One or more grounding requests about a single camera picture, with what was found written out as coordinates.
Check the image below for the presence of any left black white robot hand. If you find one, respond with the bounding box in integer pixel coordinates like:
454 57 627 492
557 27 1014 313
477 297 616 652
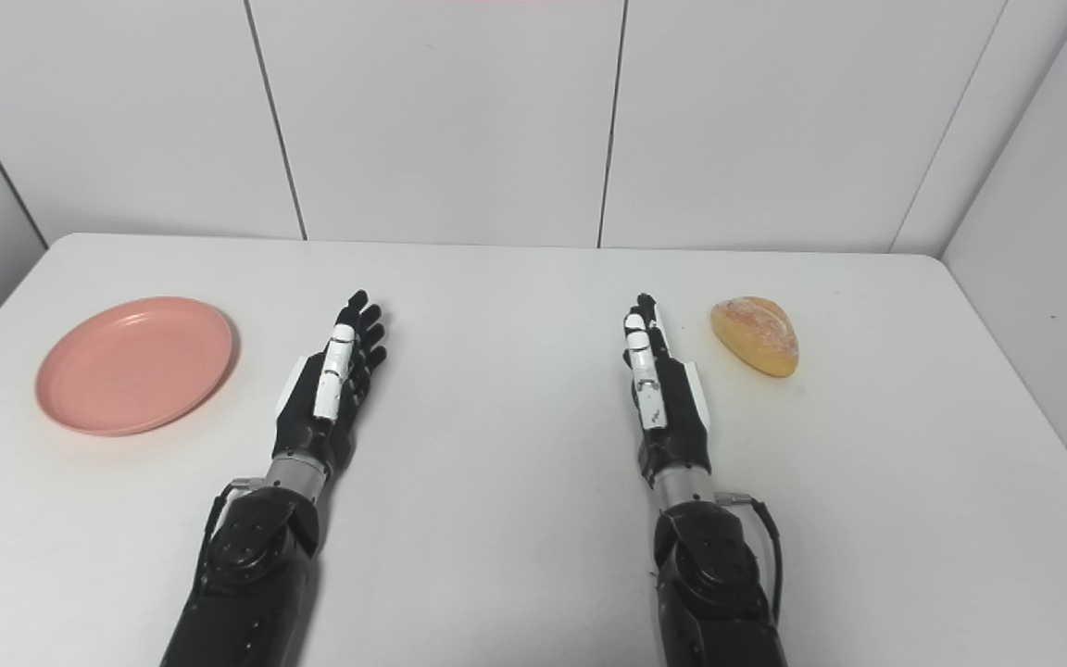
273 290 388 467

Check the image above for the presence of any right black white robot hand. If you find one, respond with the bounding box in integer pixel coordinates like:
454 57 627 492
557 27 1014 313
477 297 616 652
623 293 712 486

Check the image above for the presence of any golden bread roll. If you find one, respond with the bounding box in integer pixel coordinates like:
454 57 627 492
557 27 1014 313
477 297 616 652
709 296 800 378

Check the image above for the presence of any pink round plate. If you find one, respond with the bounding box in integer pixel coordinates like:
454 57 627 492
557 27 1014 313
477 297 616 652
34 296 234 437

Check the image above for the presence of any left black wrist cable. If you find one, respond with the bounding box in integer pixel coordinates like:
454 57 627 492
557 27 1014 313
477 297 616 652
197 477 265 568

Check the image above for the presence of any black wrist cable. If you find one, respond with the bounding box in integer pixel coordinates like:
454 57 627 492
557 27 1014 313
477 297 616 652
717 492 785 623
197 477 265 568

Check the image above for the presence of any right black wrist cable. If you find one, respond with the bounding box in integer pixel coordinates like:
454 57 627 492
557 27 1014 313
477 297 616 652
717 492 785 623

